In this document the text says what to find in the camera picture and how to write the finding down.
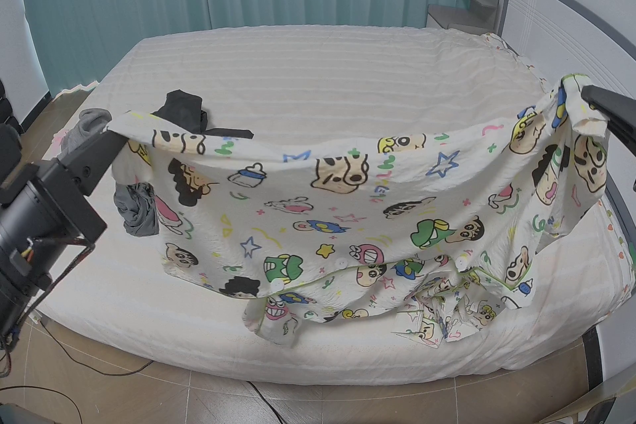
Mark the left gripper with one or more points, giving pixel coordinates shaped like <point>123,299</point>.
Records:
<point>44,213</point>

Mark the bed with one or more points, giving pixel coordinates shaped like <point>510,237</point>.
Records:
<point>323,79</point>

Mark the dark grey garment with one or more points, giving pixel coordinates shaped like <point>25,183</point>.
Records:
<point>136,211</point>

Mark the grey knit garment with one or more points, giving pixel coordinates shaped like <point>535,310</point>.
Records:
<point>82,134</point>

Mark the pink garment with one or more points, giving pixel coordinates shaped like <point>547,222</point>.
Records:
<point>57,139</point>

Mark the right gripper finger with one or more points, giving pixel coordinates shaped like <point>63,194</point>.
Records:
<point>621,114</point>

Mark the white printed pyjama top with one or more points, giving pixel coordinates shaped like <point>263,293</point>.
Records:
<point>348,213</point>

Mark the black chest of drawers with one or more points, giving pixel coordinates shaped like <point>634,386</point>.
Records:
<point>7,111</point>

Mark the black garment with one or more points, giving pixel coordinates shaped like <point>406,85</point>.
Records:
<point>184,111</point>

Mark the grey bedside table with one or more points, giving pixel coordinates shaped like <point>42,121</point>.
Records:
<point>457,14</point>

